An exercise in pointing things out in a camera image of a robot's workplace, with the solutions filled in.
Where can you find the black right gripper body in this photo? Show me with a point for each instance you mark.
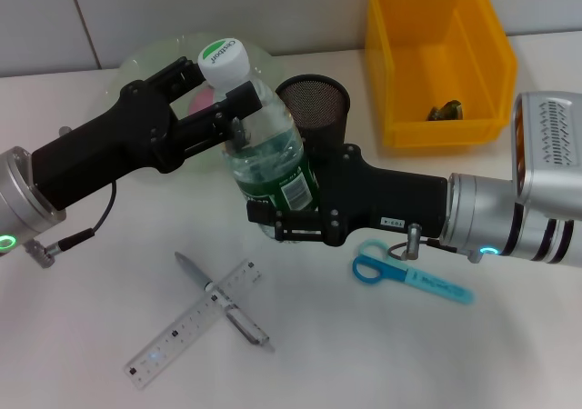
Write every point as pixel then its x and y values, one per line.
pixel 391 204

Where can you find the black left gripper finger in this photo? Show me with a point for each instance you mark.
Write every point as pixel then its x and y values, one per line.
pixel 182 75
pixel 204 127

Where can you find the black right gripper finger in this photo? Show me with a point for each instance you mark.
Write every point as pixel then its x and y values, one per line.
pixel 300 227

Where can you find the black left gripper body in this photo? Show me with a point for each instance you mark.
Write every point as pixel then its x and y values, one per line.
pixel 109 150

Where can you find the pink peach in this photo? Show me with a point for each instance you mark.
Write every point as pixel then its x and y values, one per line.
pixel 200 102

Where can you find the clear bottle with green label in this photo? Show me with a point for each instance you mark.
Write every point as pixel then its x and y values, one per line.
pixel 268 154

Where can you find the green plastic wrapper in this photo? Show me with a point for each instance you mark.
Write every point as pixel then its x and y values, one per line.
pixel 445 111

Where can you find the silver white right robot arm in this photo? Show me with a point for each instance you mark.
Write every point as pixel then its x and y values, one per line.
pixel 486 218

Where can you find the green glass fruit plate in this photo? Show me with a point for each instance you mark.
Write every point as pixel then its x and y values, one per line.
pixel 145 59

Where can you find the blue scissors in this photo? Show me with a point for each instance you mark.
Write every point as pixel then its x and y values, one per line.
pixel 432 284

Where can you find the grey clear pen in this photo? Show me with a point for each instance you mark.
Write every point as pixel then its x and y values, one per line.
pixel 247 327

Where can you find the black mesh pen holder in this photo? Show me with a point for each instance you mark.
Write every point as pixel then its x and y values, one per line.
pixel 318 113

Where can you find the clear plastic ruler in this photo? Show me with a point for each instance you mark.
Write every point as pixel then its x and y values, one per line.
pixel 182 332

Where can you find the yellow plastic bin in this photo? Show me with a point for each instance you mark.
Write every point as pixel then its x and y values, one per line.
pixel 432 54

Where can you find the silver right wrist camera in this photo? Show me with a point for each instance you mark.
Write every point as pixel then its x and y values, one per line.
pixel 550 150

